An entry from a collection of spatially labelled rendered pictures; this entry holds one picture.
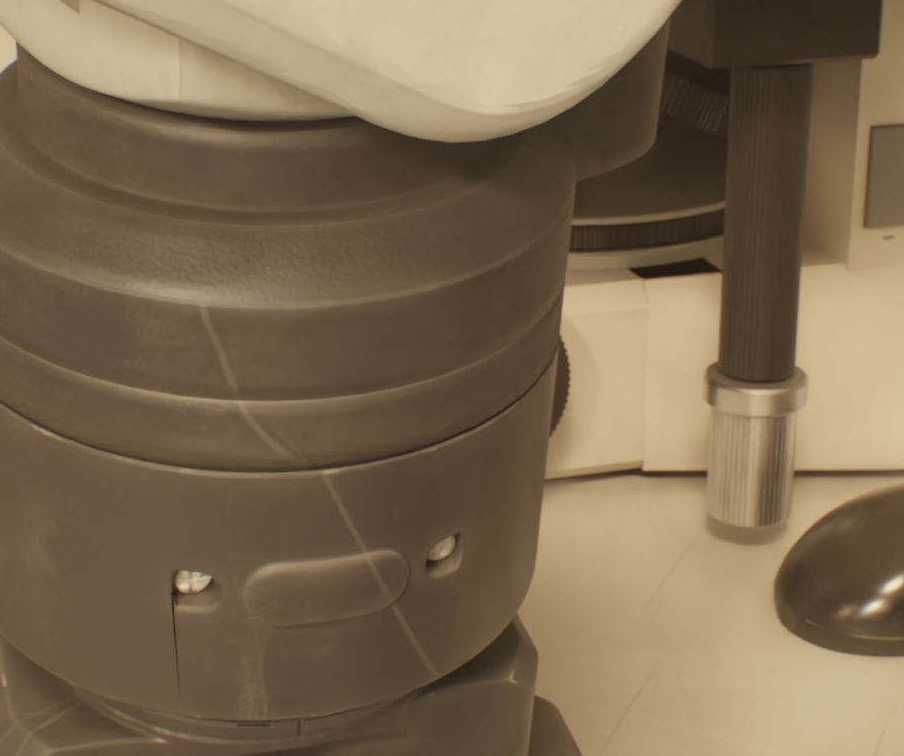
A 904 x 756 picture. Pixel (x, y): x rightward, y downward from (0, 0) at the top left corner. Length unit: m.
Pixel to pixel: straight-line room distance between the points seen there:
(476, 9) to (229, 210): 0.05
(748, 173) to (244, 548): 0.36
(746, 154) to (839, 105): 0.10
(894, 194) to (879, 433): 0.08
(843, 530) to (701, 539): 0.07
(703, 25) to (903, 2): 0.12
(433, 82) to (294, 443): 0.06
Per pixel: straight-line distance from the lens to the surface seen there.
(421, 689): 0.31
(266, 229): 0.24
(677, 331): 0.68
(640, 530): 0.66
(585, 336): 0.67
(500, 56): 0.22
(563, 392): 0.64
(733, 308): 0.62
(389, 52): 0.21
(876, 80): 0.69
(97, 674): 0.28
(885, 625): 0.58
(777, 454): 0.63
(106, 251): 0.25
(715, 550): 0.65
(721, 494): 0.64
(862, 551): 0.59
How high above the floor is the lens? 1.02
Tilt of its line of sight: 19 degrees down
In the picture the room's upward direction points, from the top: straight up
